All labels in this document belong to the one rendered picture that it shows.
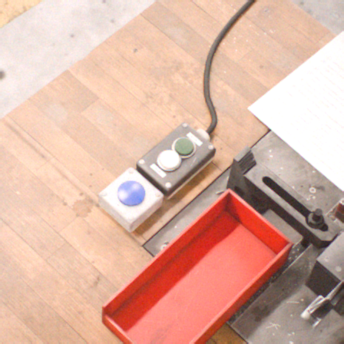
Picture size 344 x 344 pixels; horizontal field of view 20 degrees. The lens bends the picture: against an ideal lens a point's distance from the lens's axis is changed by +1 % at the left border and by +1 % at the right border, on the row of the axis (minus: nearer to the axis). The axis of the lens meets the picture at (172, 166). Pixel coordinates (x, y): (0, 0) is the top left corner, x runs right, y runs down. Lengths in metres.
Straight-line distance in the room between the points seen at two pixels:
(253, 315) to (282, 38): 0.49
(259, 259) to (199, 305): 0.11
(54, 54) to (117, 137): 1.23
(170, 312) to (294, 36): 0.53
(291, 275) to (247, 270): 0.06
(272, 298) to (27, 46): 1.49
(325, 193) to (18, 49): 1.41
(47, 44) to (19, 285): 1.42
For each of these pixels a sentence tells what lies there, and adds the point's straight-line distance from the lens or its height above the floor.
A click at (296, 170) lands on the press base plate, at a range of 1.45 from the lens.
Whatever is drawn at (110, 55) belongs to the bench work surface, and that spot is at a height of 0.90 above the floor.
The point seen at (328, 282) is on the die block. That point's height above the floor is 0.96.
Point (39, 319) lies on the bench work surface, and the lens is 1.32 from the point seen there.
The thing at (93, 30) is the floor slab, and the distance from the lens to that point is 2.71.
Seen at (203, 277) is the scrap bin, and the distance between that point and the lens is 1.34.
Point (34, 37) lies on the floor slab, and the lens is 2.70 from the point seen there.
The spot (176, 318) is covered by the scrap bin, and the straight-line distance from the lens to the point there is 1.32.
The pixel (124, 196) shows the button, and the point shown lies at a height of 0.94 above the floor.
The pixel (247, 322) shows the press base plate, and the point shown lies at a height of 0.90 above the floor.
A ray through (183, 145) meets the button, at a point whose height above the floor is 0.94.
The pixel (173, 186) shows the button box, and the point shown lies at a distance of 1.38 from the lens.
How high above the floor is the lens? 2.13
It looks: 60 degrees down
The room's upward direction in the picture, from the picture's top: 8 degrees clockwise
